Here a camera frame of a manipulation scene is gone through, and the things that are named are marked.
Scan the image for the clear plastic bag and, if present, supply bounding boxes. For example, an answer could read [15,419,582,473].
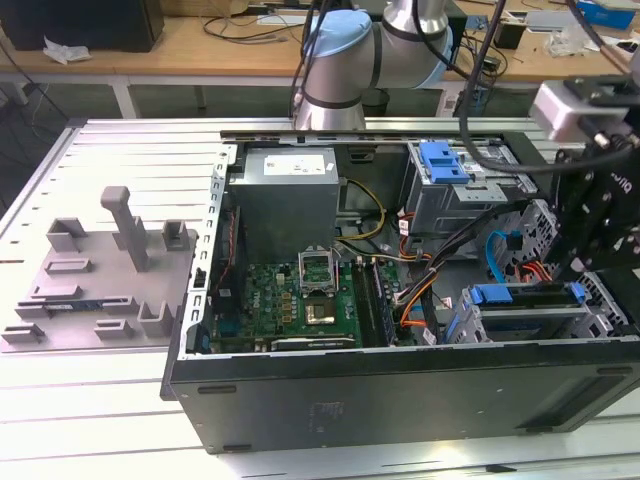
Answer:
[544,22,589,56]

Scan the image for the grey power supply unit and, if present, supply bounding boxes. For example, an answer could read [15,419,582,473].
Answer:
[227,146,346,251]

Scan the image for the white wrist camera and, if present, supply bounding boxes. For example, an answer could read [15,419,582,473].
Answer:
[529,79,634,142]

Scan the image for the blue plastic drive latch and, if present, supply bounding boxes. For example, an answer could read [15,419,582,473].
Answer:
[419,142,472,185]

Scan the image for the grey orange wire bundle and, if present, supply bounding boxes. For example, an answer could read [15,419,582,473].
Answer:
[335,238,434,264]

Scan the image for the wooden desk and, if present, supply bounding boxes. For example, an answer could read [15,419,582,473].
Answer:
[0,0,640,94]

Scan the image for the orange red power wire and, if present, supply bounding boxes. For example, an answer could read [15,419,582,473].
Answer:
[516,257,555,283]

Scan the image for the blue wire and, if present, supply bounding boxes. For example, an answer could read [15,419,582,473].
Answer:
[485,225,524,284]

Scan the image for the CPU socket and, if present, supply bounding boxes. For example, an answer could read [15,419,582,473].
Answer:
[303,297,337,326]

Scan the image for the metal locking lever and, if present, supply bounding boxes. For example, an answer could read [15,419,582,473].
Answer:
[332,244,346,296]

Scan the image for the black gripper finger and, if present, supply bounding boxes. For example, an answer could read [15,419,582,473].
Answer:
[543,159,599,284]
[564,209,640,281]

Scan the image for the metal optical drive cage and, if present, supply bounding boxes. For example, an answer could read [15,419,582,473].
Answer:
[403,141,539,251]

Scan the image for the silver flat device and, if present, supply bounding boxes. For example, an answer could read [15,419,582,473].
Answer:
[524,9,585,34]

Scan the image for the metal disk bay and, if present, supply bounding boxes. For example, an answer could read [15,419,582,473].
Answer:
[446,282,619,345]

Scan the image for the yellow black wire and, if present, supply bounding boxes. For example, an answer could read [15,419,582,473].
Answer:
[335,179,387,251]

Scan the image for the green motherboard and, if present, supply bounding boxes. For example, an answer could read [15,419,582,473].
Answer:
[209,259,401,351]

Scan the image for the large black box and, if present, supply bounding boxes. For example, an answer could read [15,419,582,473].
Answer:
[0,0,165,54]

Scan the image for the grey parts rack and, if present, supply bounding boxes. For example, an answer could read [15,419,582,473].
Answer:
[0,184,199,354]

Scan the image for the black cable silver plug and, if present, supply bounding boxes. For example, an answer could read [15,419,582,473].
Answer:
[291,0,334,109]

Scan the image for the metal socket cover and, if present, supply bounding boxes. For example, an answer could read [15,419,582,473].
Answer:
[297,246,337,296]

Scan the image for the black case fan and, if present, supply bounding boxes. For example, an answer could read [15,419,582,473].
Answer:
[218,202,249,311]

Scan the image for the RAM stick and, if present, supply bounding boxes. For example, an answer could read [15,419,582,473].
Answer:
[43,299,106,314]

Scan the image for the black camera cable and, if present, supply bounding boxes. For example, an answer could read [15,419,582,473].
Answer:
[457,0,566,176]

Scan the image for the black cable bundle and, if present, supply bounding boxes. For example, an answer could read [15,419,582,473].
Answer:
[419,197,539,346]

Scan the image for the black PC case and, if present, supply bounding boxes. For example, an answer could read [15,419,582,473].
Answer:
[159,128,640,456]

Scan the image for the black cube box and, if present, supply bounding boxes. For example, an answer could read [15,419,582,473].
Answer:
[447,12,469,56]

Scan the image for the crumpled white paper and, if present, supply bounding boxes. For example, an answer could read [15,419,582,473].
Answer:
[42,34,94,66]

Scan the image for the blue cardboard box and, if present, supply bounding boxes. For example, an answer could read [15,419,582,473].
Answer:
[574,0,636,31]

